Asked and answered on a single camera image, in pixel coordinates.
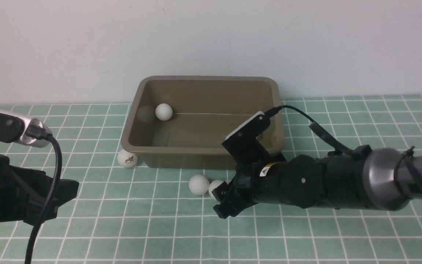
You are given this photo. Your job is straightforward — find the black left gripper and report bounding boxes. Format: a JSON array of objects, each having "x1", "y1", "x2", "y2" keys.
[{"x1": 0, "y1": 154, "x2": 80, "y2": 226}]

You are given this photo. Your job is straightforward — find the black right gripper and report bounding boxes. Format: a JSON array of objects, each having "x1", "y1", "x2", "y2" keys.
[{"x1": 213, "y1": 142, "x2": 288, "y2": 219}]

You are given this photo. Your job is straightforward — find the white ping-pong ball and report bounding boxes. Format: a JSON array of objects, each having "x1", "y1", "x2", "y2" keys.
[
  {"x1": 155, "y1": 103, "x2": 174, "y2": 121},
  {"x1": 189, "y1": 174, "x2": 210, "y2": 196},
  {"x1": 208, "y1": 179, "x2": 227, "y2": 199},
  {"x1": 117, "y1": 149, "x2": 139, "y2": 168}
]

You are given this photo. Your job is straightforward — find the olive green plastic bin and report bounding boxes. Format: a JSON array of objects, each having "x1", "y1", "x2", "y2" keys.
[{"x1": 121, "y1": 76, "x2": 281, "y2": 169}]

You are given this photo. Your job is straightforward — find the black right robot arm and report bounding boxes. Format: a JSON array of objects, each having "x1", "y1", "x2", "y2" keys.
[{"x1": 212, "y1": 145, "x2": 422, "y2": 219}]

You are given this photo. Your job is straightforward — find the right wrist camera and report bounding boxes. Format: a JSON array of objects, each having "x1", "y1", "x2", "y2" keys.
[{"x1": 222, "y1": 111, "x2": 271, "y2": 153}]

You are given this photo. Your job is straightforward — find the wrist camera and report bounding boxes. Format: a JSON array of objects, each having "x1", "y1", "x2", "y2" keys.
[
  {"x1": 0, "y1": 110, "x2": 51, "y2": 148},
  {"x1": 222, "y1": 111, "x2": 271, "y2": 153}
]

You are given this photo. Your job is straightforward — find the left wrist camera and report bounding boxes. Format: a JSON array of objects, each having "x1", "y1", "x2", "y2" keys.
[{"x1": 0, "y1": 110, "x2": 51, "y2": 148}]

